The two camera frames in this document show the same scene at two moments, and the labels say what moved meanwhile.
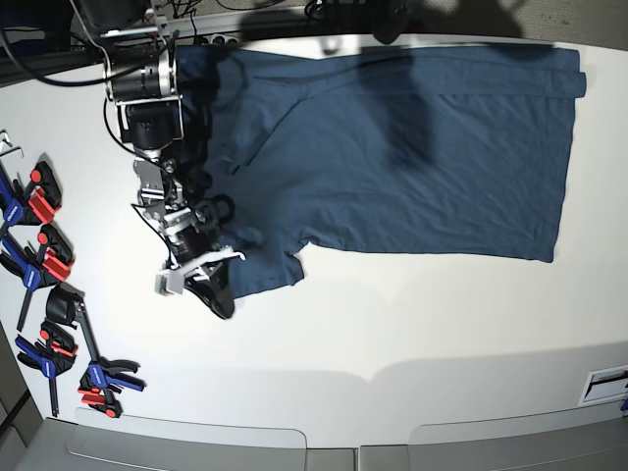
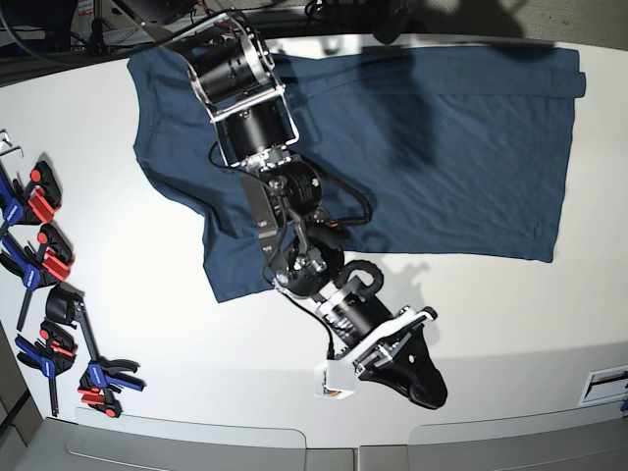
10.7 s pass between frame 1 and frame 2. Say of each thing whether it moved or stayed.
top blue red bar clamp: stayed
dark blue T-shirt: moved
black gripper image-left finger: moved
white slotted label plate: stayed
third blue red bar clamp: stayed
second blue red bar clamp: stayed
